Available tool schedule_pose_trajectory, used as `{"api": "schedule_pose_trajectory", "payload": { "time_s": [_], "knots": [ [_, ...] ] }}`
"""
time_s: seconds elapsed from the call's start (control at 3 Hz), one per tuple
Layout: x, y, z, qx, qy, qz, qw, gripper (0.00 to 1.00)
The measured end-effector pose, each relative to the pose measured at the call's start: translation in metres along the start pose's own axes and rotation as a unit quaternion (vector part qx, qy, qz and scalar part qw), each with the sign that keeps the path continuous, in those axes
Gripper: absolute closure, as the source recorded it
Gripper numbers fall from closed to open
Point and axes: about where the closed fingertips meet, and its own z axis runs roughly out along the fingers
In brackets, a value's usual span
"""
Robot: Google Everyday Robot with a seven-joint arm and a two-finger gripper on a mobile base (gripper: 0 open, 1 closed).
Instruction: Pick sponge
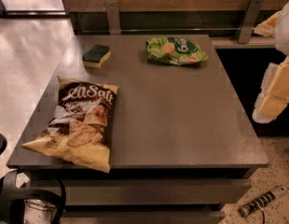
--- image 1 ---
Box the metal bracket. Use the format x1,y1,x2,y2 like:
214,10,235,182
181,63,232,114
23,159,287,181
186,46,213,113
235,0,264,44
105,0,121,35

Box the left metal bracket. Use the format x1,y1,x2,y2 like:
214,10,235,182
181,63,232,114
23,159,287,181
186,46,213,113
105,0,121,35

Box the white power strip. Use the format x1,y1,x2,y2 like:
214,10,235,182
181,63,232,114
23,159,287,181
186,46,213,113
239,186,289,217

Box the grey low table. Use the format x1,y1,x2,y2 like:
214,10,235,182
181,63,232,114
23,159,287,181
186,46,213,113
7,35,268,224

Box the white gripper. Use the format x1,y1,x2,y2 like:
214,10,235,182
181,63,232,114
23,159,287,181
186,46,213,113
252,60,289,124

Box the right metal bracket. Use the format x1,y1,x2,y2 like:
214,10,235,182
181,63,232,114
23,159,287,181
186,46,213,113
235,0,264,44

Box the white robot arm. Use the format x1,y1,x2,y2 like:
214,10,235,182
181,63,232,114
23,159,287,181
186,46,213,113
252,2,289,123

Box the green and yellow sponge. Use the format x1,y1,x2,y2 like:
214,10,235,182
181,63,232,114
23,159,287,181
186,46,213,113
82,45,111,68

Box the green snack bag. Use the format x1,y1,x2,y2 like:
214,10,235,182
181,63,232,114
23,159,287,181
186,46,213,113
146,36,208,66

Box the brown yellow chips bag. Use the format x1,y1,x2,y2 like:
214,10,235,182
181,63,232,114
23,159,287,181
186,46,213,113
22,77,118,173

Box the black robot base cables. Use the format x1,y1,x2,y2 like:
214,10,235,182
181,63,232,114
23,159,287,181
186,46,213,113
0,133,67,224

